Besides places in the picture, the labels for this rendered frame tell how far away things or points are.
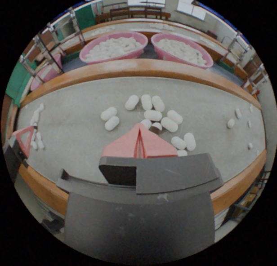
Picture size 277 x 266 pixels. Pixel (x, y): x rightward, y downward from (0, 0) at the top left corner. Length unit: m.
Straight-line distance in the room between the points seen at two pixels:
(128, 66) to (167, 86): 0.11
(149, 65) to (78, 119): 0.22
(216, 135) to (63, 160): 0.39
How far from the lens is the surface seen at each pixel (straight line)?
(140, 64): 0.27
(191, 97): 0.27
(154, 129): 0.18
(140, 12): 2.81
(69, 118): 0.27
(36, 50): 1.08
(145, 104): 0.20
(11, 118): 0.81
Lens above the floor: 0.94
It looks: 76 degrees down
